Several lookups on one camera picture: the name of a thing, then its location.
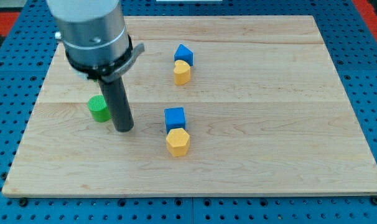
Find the yellow hexagon block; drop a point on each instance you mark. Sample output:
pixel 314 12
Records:
pixel 178 142

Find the blue cube block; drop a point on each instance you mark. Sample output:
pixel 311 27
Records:
pixel 174 118

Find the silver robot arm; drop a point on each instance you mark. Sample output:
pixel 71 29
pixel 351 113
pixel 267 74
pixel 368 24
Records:
pixel 99 47

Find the yellow heart block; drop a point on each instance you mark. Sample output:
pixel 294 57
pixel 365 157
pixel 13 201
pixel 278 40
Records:
pixel 182 72

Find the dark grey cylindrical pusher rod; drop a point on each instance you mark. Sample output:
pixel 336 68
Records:
pixel 116 100

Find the light wooden board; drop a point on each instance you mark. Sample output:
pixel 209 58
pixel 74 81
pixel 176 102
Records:
pixel 265 109

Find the green cylinder block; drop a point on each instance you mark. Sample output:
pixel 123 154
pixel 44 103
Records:
pixel 98 109

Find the blue triangle block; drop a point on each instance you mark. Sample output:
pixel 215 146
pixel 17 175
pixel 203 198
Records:
pixel 184 53

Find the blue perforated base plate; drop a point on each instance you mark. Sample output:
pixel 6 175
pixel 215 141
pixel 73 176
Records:
pixel 26 54

